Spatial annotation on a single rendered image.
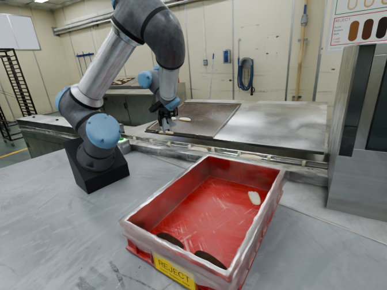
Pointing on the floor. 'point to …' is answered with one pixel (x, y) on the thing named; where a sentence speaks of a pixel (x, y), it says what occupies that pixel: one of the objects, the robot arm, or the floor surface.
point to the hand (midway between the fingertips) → (166, 130)
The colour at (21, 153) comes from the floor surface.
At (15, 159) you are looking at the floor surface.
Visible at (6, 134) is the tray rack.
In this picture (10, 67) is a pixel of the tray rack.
